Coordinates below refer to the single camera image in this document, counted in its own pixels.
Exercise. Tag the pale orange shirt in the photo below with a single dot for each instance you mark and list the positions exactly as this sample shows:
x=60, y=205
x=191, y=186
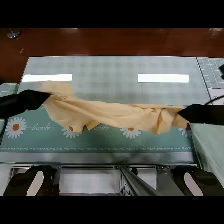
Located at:
x=110, y=114

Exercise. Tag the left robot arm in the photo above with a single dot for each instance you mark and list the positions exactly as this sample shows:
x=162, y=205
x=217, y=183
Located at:
x=23, y=101

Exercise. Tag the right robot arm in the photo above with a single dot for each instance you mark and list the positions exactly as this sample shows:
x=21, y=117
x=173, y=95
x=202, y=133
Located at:
x=203, y=114

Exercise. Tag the silver frame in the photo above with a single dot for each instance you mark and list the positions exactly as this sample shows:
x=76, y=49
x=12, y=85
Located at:
x=100, y=173

